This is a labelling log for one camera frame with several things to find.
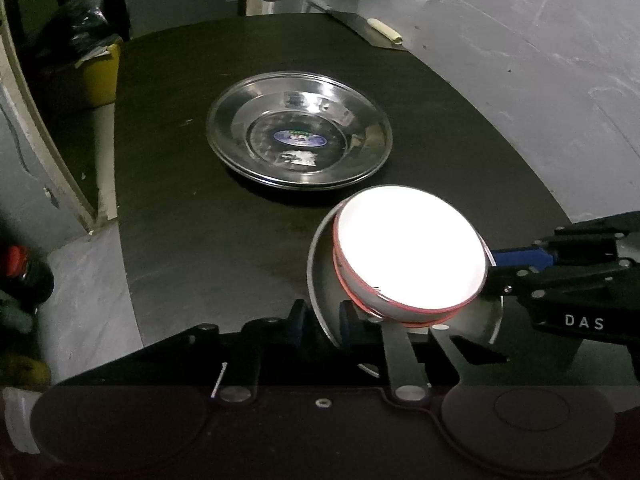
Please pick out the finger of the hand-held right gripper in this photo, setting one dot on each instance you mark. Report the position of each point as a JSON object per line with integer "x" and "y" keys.
{"x": 510, "y": 287}
{"x": 520, "y": 258}

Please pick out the green object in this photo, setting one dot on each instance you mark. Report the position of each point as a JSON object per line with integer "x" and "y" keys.
{"x": 15, "y": 316}

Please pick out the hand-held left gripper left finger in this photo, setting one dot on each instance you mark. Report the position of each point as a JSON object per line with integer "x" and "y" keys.
{"x": 298, "y": 322}

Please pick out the yellow bin with black bag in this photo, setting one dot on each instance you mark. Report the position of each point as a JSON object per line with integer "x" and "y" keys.
{"x": 100, "y": 75}

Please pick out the steel plate with oval sticker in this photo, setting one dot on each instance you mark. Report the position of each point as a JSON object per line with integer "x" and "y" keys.
{"x": 300, "y": 125}

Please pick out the white wooden frame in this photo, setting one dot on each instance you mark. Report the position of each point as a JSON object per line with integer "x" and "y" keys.
{"x": 50, "y": 150}

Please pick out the plain steel plate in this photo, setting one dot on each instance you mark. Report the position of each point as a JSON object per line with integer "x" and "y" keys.
{"x": 310, "y": 187}

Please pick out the steel bowl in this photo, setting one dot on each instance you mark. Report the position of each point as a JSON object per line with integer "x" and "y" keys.
{"x": 320, "y": 280}

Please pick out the white bowl with red rim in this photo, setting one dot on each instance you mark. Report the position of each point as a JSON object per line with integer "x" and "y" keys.
{"x": 372, "y": 314}
{"x": 410, "y": 250}

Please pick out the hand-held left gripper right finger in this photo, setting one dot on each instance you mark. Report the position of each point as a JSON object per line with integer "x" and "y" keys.
{"x": 352, "y": 330}

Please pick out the white object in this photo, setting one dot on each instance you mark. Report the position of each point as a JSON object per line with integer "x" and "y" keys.
{"x": 17, "y": 420}

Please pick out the yellow object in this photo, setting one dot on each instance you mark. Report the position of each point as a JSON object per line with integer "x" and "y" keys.
{"x": 25, "y": 369}

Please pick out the dark bottle with red cap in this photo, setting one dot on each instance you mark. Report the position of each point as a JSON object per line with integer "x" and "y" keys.
{"x": 25, "y": 275}

